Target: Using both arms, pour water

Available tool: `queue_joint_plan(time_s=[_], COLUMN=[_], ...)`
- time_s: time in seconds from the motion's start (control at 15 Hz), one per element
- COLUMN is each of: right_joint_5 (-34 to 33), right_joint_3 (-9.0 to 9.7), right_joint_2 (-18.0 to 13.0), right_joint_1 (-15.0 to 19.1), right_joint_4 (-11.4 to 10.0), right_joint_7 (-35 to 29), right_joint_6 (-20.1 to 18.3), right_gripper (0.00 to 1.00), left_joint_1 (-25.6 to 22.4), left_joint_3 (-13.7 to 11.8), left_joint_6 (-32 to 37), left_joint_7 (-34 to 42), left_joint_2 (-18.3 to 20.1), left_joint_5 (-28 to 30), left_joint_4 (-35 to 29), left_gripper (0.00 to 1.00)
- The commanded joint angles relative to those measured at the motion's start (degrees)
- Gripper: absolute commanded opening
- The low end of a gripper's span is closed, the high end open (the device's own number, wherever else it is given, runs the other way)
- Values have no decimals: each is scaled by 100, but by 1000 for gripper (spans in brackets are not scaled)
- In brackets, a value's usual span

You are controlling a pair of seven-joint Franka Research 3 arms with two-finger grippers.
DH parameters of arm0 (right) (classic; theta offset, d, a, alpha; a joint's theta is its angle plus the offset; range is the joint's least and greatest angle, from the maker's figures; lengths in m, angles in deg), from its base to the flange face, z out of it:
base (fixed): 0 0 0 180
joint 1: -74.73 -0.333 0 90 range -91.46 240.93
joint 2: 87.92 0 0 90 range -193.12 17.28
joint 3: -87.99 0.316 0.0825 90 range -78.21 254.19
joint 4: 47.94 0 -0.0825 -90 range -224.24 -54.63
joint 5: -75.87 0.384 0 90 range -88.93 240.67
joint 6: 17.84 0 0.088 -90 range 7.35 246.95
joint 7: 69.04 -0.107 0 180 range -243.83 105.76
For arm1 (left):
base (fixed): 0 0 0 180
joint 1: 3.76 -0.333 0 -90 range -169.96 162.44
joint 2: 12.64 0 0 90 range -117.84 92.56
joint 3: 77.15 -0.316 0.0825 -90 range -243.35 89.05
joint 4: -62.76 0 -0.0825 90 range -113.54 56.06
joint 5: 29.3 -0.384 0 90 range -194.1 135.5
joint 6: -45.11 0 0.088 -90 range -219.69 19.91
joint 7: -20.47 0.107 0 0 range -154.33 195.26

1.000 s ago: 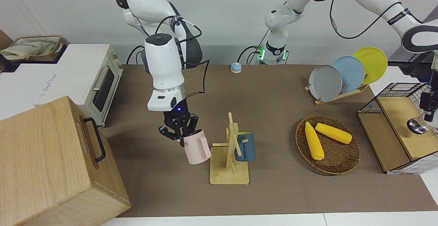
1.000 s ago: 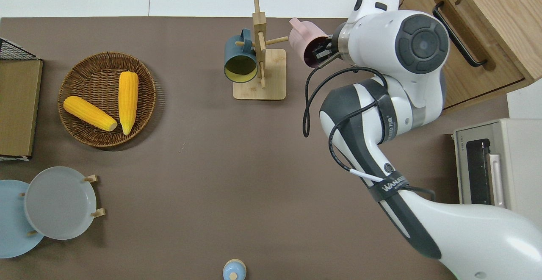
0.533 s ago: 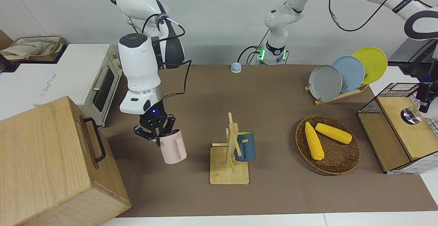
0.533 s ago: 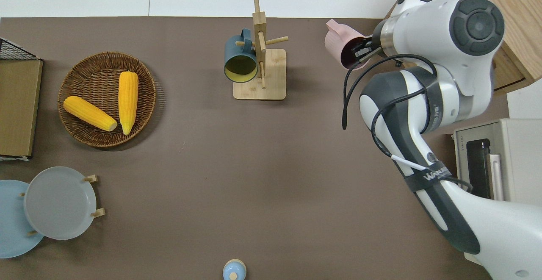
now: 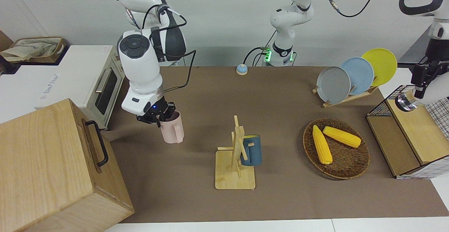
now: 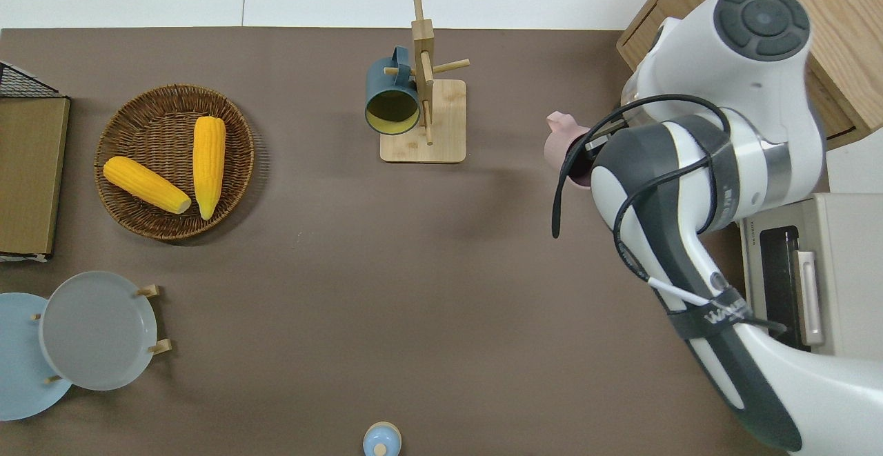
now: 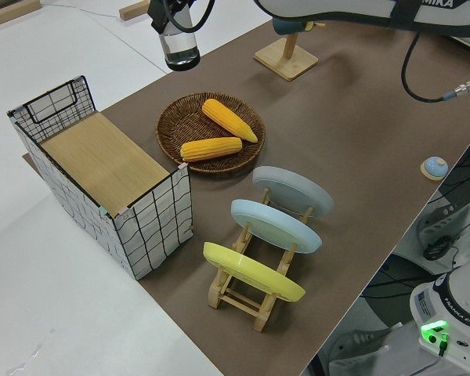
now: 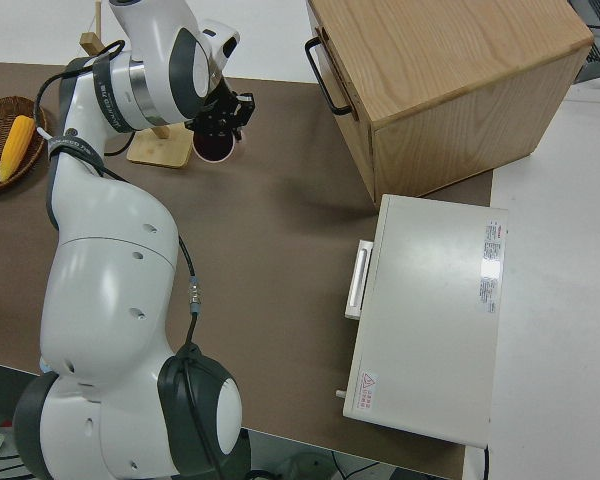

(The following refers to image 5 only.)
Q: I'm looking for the wooden mug tree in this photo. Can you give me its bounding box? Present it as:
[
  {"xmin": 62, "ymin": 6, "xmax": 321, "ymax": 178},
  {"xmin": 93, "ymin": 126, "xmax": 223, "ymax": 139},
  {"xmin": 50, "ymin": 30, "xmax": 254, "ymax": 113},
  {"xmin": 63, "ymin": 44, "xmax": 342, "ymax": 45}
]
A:
[{"xmin": 215, "ymin": 115, "xmax": 256, "ymax": 190}]

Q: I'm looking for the short yellow corn cob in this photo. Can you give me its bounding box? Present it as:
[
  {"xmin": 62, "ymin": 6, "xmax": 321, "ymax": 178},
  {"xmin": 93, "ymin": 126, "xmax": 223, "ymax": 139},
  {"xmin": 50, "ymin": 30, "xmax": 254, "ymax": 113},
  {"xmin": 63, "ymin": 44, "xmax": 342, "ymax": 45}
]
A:
[{"xmin": 323, "ymin": 126, "xmax": 362, "ymax": 148}]

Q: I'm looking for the wire and wood shelf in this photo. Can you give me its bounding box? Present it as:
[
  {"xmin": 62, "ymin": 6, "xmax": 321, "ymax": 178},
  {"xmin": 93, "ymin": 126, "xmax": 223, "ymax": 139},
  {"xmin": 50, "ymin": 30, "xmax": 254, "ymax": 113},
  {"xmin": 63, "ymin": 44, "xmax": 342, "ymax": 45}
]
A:
[{"xmin": 366, "ymin": 85, "xmax": 449, "ymax": 180}]

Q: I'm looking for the light blue plate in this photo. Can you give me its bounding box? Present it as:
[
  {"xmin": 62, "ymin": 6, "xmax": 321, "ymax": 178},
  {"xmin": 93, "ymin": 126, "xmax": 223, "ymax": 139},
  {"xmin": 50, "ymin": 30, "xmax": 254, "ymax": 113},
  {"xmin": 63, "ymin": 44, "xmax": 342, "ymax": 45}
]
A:
[{"xmin": 340, "ymin": 57, "xmax": 375, "ymax": 95}]

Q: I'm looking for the shiny metal cup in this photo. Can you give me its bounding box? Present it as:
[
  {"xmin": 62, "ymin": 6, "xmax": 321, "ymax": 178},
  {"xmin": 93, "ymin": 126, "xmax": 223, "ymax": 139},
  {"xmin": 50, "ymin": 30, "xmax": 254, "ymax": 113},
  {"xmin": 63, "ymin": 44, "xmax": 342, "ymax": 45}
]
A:
[{"xmin": 395, "ymin": 93, "xmax": 420, "ymax": 112}]

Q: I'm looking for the black base power cable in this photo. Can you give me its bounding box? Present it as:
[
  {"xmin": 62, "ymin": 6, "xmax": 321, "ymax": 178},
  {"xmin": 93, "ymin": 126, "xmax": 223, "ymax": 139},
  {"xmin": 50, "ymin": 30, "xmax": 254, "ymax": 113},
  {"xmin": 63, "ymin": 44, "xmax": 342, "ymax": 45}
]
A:
[{"xmin": 243, "ymin": 30, "xmax": 277, "ymax": 67}]

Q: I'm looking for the brown basket with beige cloth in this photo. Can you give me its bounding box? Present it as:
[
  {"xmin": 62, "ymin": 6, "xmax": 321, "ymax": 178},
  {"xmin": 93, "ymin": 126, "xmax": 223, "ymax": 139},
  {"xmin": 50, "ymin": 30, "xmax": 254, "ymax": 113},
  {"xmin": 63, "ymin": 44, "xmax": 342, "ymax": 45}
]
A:
[{"xmin": 0, "ymin": 37, "xmax": 67, "ymax": 64}]

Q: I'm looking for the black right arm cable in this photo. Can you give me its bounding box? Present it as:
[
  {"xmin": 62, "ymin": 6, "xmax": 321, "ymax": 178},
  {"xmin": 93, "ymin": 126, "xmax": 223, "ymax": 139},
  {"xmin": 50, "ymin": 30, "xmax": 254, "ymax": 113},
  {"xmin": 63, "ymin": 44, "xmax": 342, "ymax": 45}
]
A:
[{"xmin": 140, "ymin": 3, "xmax": 197, "ymax": 93}]

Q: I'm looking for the brown wicker basket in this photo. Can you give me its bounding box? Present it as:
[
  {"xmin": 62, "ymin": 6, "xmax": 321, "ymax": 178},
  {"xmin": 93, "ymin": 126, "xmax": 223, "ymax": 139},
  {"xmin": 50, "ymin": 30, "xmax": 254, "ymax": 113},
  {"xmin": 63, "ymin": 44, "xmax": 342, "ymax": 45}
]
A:
[{"xmin": 303, "ymin": 118, "xmax": 370, "ymax": 180}]

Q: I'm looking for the yellow plate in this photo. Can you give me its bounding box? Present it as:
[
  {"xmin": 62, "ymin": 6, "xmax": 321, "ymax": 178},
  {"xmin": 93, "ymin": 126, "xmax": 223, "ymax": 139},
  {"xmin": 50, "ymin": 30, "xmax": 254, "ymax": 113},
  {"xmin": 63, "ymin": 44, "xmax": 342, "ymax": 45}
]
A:
[{"xmin": 361, "ymin": 48, "xmax": 398, "ymax": 87}]

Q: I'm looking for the wooden plate rack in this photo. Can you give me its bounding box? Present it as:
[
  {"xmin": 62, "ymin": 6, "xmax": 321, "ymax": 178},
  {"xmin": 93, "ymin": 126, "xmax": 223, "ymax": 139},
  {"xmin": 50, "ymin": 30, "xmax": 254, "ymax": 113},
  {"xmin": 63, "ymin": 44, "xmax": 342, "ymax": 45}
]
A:
[{"xmin": 312, "ymin": 85, "xmax": 378, "ymax": 108}]

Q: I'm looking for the cream toaster oven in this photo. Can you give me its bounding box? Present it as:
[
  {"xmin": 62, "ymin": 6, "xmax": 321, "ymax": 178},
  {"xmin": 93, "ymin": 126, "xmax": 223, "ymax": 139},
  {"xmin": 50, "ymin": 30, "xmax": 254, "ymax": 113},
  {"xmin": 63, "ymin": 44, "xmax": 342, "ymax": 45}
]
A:
[{"xmin": 35, "ymin": 45, "xmax": 125, "ymax": 131}]

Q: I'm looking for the dark blue mug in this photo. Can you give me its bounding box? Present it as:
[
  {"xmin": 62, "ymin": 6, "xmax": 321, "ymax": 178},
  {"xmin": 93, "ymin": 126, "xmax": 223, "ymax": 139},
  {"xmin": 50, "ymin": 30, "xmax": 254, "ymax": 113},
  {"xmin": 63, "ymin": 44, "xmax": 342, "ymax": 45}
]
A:
[{"xmin": 240, "ymin": 135, "xmax": 262, "ymax": 166}]

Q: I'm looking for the long yellow corn cob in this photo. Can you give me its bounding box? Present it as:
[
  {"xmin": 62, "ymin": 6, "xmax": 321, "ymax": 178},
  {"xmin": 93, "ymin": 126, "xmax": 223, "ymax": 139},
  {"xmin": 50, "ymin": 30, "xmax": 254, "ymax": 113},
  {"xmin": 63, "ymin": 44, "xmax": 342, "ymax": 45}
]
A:
[{"xmin": 312, "ymin": 125, "xmax": 333, "ymax": 165}]

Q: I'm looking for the black cabinet handle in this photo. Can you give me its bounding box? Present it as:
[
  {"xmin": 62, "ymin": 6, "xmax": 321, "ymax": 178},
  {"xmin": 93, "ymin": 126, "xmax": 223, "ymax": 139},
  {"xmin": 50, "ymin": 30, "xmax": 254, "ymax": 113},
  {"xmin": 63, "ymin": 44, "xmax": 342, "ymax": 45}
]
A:
[{"xmin": 85, "ymin": 120, "xmax": 109, "ymax": 167}]

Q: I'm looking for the wooden cabinet box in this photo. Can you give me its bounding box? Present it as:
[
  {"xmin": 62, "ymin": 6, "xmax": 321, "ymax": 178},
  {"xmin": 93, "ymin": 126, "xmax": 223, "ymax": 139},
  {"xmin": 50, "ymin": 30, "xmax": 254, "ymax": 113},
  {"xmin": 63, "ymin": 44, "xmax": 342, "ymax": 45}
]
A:
[{"xmin": 0, "ymin": 98, "xmax": 135, "ymax": 232}]

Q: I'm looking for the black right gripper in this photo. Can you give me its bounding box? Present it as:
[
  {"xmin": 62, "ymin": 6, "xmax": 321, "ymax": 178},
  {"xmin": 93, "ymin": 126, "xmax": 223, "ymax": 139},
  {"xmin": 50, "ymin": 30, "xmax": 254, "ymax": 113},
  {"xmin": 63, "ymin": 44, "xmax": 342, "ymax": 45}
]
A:
[{"xmin": 136, "ymin": 97, "xmax": 176, "ymax": 128}]

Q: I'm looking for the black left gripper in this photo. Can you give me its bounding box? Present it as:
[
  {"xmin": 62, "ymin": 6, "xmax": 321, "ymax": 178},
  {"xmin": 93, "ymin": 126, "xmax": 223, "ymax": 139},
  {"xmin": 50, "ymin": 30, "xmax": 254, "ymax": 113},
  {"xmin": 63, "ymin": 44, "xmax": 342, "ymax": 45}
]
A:
[{"xmin": 410, "ymin": 58, "xmax": 441, "ymax": 100}]

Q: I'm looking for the pink mug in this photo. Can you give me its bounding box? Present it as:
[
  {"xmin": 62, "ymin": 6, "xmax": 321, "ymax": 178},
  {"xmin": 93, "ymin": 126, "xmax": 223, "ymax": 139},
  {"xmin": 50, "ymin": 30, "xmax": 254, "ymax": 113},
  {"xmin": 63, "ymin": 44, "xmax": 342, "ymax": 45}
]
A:
[{"xmin": 160, "ymin": 110, "xmax": 185, "ymax": 144}]

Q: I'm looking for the grey plate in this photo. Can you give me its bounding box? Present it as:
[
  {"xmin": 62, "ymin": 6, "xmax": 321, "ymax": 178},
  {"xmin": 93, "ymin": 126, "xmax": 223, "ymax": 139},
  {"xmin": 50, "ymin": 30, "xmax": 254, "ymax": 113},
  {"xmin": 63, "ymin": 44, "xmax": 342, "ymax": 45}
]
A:
[{"xmin": 316, "ymin": 66, "xmax": 351, "ymax": 105}]

